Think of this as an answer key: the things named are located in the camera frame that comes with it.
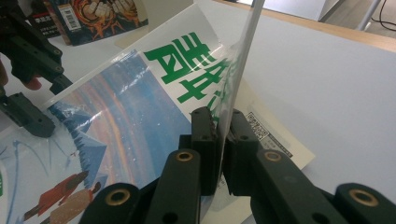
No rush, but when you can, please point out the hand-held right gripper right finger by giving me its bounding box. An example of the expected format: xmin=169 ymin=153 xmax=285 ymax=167
xmin=222 ymin=108 xmax=262 ymax=196

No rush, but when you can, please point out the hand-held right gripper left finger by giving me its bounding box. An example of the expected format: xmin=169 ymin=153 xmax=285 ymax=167
xmin=190 ymin=106 xmax=219 ymax=196

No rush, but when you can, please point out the red cover magazine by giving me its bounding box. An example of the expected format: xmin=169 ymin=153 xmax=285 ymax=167
xmin=29 ymin=0 xmax=68 ymax=40

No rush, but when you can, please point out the white green-lettered magazine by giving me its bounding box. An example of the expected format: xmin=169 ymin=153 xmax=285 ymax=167
xmin=0 ymin=0 xmax=316 ymax=224

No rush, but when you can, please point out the dark blue cover magazine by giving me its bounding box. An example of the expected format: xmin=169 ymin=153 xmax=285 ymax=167
xmin=46 ymin=0 xmax=149 ymax=47

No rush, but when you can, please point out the grey table board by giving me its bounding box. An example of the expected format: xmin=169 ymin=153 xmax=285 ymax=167
xmin=0 ymin=0 xmax=396 ymax=224

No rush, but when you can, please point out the white-legged wooden desk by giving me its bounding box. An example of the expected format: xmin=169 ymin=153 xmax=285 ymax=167
xmin=357 ymin=0 xmax=383 ymax=32

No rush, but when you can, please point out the black floor cable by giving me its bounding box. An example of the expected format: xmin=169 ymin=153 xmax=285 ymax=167
xmin=370 ymin=0 xmax=396 ymax=33

